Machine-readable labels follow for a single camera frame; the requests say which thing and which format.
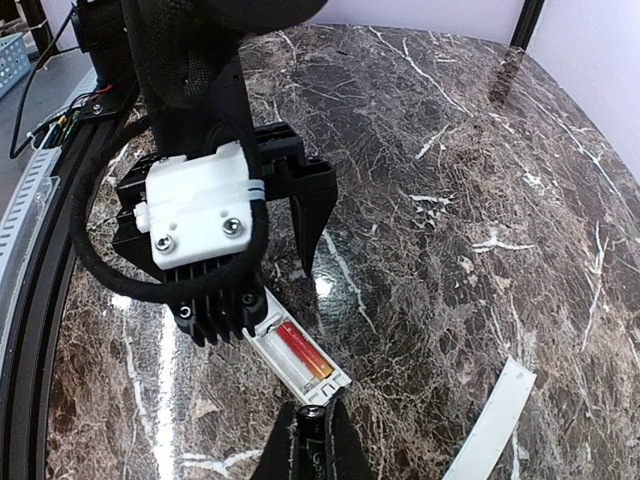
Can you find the green battery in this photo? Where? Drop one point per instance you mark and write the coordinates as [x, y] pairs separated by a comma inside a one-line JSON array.
[[311, 443]]

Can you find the left black frame post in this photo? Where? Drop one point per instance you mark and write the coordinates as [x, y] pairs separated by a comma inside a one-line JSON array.
[[526, 24]]

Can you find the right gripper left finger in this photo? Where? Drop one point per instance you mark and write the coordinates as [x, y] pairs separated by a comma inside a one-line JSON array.
[[279, 459]]

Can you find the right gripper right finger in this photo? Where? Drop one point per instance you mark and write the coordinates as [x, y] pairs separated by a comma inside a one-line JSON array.
[[345, 457]]

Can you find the red battery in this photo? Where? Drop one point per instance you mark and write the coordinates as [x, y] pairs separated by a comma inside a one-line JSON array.
[[304, 351]]

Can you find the white remote control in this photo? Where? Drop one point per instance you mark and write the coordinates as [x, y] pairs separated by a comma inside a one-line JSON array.
[[307, 371]]

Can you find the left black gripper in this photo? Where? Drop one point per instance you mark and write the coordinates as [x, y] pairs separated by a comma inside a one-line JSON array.
[[309, 183]]

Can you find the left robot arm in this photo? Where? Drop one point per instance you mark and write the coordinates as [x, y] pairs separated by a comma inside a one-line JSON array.
[[186, 60]]

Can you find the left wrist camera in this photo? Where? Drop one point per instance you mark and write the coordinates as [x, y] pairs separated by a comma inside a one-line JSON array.
[[197, 213]]

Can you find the black front rail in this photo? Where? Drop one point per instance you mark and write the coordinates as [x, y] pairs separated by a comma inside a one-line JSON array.
[[27, 370]]

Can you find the white battery cover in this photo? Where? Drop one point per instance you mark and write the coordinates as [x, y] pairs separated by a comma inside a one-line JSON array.
[[490, 434]]

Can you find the white slotted cable duct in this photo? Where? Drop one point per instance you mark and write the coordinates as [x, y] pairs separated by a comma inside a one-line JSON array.
[[24, 214]]

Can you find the blue plastic basket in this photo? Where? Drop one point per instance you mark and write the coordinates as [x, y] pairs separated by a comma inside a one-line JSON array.
[[14, 62]]

